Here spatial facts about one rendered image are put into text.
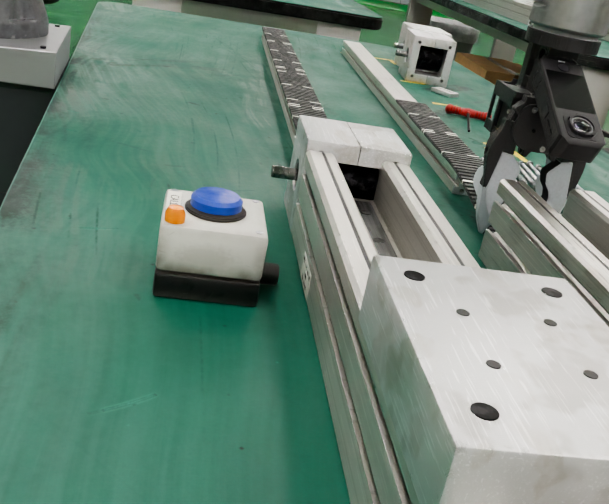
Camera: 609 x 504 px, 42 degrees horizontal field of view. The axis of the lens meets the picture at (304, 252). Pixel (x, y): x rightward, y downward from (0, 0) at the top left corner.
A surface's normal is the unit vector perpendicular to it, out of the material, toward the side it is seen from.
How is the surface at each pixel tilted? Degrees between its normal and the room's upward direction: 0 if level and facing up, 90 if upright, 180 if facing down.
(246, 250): 90
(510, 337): 0
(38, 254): 0
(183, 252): 90
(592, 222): 90
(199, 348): 0
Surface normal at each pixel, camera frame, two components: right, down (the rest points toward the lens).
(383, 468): -0.98, -0.12
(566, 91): 0.22, -0.58
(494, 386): 0.18, -0.90
